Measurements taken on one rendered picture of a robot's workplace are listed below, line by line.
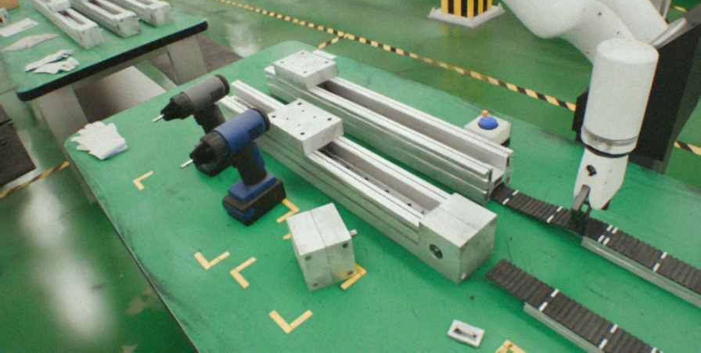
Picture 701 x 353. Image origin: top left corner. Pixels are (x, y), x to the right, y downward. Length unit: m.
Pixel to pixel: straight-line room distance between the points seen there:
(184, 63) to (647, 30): 2.02
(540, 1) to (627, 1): 0.48
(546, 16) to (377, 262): 0.50
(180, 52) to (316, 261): 1.82
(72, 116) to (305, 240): 1.75
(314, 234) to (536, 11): 0.49
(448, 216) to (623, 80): 0.35
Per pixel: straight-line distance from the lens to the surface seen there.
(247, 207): 0.97
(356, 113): 1.14
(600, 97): 0.74
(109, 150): 1.44
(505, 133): 1.12
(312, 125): 1.03
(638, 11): 1.16
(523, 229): 0.94
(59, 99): 2.36
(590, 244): 0.92
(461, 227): 0.79
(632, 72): 0.71
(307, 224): 0.83
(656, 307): 0.88
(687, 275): 0.90
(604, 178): 0.79
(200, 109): 1.11
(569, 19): 0.71
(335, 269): 0.82
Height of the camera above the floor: 1.43
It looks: 35 degrees down
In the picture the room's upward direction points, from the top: 8 degrees counter-clockwise
